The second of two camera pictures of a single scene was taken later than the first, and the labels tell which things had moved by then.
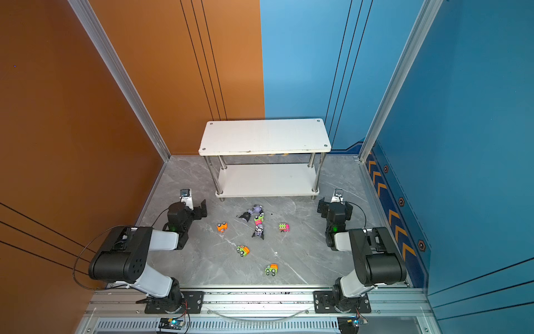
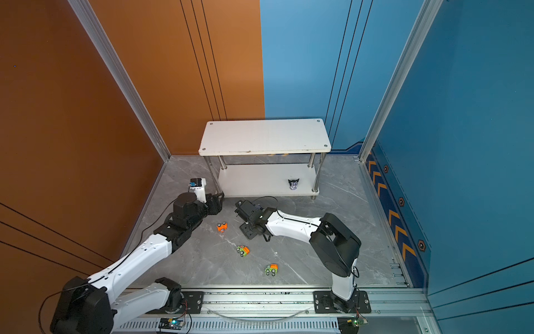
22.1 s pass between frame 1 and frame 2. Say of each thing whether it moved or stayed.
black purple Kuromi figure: moved
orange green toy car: stayed
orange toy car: stayed
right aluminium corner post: stayed
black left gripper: moved
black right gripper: moved
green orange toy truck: stayed
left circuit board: stayed
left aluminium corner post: stayed
